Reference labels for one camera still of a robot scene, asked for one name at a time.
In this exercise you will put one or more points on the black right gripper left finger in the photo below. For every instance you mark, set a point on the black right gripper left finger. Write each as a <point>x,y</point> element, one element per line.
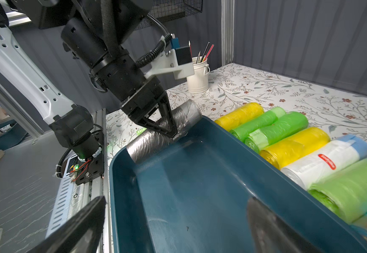
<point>80,234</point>

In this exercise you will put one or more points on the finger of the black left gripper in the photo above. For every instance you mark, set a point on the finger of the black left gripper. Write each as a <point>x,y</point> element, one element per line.
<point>168,114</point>
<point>152,125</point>

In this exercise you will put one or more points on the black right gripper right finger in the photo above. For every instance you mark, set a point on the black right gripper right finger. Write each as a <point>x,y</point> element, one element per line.
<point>271,234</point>

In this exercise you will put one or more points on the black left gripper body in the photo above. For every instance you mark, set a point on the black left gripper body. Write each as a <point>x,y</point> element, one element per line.
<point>149,98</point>

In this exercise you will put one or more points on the grey trash bag roll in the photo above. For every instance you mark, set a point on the grey trash bag roll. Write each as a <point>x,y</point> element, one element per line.
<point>150,142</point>

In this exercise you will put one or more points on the left yellow trash bag roll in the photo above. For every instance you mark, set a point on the left yellow trash bag roll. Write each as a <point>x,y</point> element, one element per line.
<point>240,116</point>

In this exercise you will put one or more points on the yellow trash bag roll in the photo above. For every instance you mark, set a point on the yellow trash bag roll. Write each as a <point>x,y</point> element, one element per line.
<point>295,147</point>
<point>240,116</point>

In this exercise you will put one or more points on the white blue trash bag roll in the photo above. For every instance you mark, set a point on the white blue trash bag roll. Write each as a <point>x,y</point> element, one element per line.
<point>335,156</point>

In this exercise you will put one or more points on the bright green trash bag roll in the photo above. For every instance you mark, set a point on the bright green trash bag roll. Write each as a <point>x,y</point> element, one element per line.
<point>266,119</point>

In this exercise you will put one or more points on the teal plastic storage box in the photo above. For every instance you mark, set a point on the teal plastic storage box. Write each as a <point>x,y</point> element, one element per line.
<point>192,198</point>

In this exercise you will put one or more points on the light green trash bag roll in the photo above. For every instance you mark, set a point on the light green trash bag roll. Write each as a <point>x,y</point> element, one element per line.
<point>345,192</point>

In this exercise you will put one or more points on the dark green trash bag roll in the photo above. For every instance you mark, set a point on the dark green trash bag roll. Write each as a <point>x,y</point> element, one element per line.
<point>285,126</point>

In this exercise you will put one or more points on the white pen cup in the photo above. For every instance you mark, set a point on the white pen cup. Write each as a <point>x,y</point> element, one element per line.
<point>198,82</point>

